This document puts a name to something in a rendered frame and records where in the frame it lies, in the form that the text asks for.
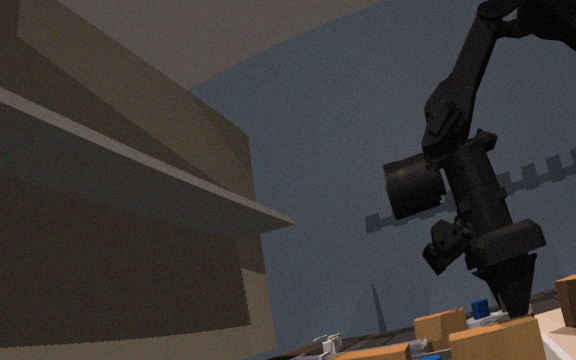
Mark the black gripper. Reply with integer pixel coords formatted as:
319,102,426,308
455,182,547,318

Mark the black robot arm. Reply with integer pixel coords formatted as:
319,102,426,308
383,0,576,275

